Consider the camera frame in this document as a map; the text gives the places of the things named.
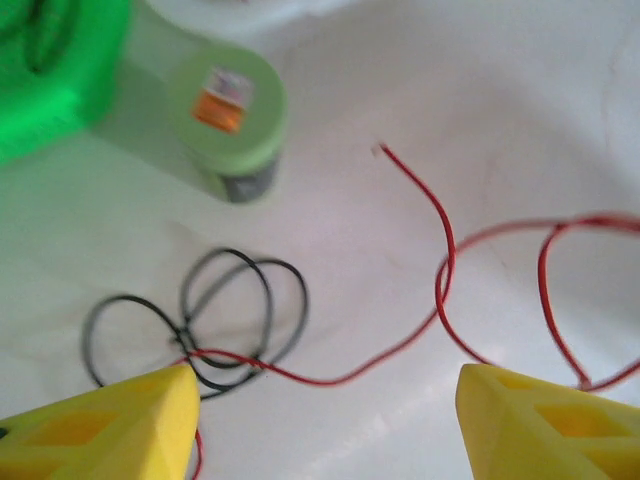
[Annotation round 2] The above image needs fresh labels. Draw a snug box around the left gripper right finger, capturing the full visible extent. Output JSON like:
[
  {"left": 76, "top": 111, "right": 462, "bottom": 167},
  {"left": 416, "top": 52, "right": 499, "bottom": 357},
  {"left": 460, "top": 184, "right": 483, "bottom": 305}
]
[{"left": 456, "top": 363, "right": 640, "bottom": 480}]

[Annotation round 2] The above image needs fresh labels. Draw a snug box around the green plastic basket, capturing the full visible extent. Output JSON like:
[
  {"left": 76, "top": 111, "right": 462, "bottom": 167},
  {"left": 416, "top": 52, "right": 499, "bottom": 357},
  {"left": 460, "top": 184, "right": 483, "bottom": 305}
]
[{"left": 0, "top": 0, "right": 135, "bottom": 169}]

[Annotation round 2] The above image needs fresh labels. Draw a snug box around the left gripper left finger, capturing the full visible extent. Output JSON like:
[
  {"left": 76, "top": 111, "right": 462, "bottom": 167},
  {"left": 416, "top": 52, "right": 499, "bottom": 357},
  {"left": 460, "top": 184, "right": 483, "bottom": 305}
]
[{"left": 0, "top": 363, "right": 202, "bottom": 480}]

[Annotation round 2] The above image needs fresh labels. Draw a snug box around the small green-capped bottle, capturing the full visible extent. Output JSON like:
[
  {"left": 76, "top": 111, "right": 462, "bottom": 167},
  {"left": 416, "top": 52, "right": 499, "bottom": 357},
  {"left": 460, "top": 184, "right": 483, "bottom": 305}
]
[{"left": 167, "top": 42, "right": 290, "bottom": 205}]

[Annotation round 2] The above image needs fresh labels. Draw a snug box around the red cable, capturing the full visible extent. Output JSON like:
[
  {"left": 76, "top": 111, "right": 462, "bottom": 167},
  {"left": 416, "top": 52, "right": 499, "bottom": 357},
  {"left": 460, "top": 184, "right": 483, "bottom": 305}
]
[{"left": 172, "top": 142, "right": 640, "bottom": 480}]

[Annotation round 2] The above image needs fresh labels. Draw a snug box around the black cable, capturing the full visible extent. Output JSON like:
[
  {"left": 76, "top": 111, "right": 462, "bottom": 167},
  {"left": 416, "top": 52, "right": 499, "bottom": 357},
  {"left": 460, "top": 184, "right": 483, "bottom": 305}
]
[{"left": 81, "top": 247, "right": 310, "bottom": 402}]

